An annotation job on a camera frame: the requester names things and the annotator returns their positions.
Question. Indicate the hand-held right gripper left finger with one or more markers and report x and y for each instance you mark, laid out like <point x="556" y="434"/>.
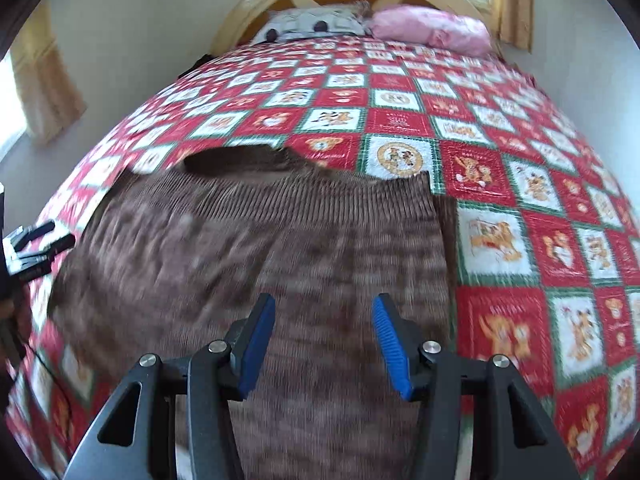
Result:
<point x="257" y="345"/>

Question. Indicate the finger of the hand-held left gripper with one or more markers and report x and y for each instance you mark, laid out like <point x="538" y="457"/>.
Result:
<point x="52" y="247"/>
<point x="37" y="231"/>

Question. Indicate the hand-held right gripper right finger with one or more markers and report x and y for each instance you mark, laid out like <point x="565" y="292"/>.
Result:
<point x="392" y="345"/>

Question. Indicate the brown knit sweater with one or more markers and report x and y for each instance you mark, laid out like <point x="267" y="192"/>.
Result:
<point x="250" y="240"/>

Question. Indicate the window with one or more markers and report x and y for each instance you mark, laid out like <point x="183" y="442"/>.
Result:
<point x="10" y="120"/>

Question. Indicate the yellow curtain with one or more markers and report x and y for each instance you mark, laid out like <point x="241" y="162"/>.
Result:
<point x="515" y="5"/>
<point x="47" y="85"/>

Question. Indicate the red checkered printed bedspread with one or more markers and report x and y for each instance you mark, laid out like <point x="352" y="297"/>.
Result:
<point x="525" y="170"/>

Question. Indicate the black cloth item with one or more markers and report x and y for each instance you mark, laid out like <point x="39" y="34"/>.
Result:
<point x="195" y="64"/>

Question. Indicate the pink pillow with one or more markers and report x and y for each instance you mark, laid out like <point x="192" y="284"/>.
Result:
<point x="430" y="27"/>

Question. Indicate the cream arched headboard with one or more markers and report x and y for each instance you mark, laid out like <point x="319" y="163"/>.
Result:
<point x="260" y="0"/>

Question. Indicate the white patterned pillow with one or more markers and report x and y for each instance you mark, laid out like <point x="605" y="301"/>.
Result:
<point x="310" y="22"/>

